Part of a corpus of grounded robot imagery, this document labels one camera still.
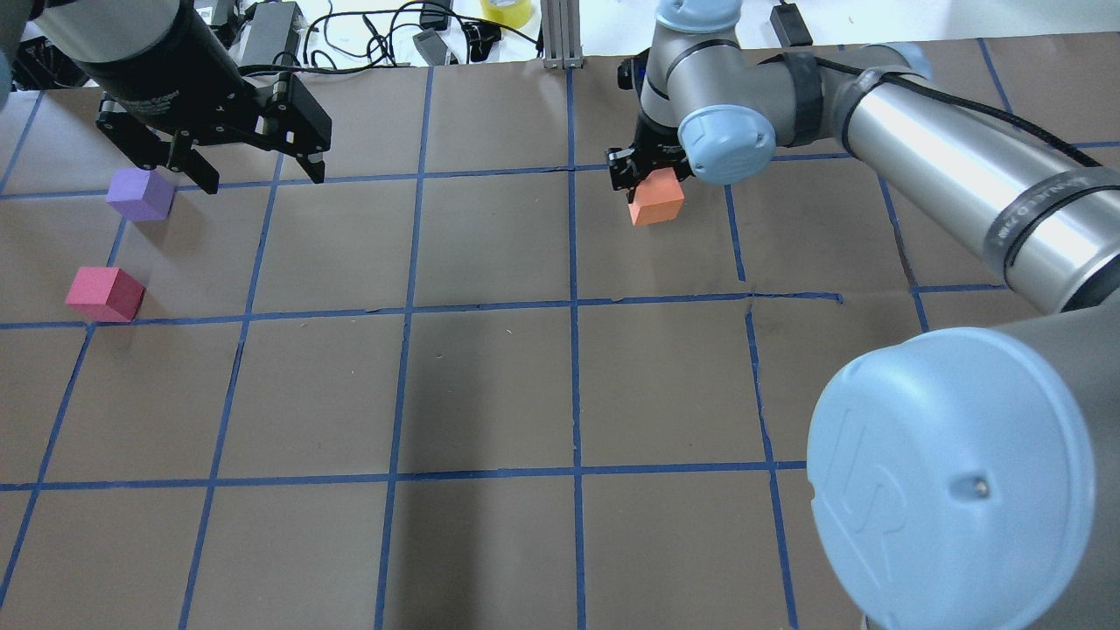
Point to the black power adapter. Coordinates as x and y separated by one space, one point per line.
273 36

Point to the orange foam cube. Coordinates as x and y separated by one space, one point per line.
657 199

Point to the aluminium frame post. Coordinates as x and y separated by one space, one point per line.
562 46

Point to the purple foam cube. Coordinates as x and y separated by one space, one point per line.
140 195

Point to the yellow tape roll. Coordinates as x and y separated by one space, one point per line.
512 13

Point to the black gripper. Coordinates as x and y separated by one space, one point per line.
652 147
156 63

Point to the pink foam cube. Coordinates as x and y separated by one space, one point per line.
105 294

